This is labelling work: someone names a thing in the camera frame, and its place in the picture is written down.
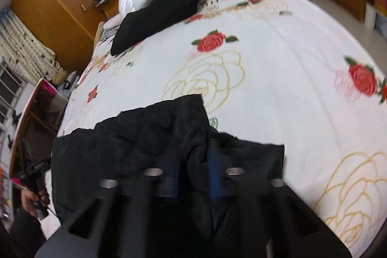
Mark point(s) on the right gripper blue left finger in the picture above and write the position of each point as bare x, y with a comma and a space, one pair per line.
169, 180

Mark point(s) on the wooden desk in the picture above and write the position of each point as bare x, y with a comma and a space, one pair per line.
38, 126

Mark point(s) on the white floral bed blanket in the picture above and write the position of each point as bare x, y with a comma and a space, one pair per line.
271, 71

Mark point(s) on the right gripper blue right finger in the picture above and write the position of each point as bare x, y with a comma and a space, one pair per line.
215, 172

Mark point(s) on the person's left hand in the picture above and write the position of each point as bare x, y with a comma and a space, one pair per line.
29, 198

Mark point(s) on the patterned window curtain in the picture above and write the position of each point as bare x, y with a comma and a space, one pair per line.
23, 52

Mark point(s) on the folded black garment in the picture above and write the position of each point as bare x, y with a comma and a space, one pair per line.
157, 16

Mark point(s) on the black puffer jacket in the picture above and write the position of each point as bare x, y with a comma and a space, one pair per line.
127, 149

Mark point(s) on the left wooden wardrobe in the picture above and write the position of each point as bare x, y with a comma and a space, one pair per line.
67, 27

